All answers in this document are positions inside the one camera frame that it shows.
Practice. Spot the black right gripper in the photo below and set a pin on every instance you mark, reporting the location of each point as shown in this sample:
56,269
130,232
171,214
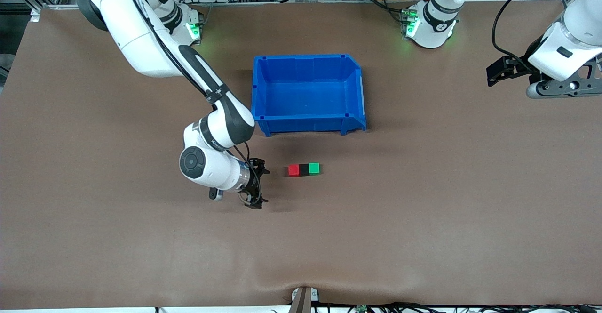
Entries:
252,182

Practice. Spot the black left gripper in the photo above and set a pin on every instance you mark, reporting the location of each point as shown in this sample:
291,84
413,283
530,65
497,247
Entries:
516,67

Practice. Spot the red cube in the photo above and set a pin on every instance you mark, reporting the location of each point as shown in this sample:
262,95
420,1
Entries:
294,171

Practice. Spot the black cube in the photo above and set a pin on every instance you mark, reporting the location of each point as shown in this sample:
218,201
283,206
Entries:
304,170

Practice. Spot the green cube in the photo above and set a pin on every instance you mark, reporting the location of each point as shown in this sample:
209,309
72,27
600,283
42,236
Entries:
314,169

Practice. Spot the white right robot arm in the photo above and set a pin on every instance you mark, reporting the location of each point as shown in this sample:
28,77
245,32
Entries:
141,35

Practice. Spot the brown table mat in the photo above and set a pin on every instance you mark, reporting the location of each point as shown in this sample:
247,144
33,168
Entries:
188,256

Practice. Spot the blue plastic storage bin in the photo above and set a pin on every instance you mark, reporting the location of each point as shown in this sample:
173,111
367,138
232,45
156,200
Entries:
305,92

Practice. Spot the metal table edge clamp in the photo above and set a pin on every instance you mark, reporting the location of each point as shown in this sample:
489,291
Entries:
304,299

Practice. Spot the small white corner bracket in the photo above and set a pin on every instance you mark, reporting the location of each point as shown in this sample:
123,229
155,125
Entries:
34,15

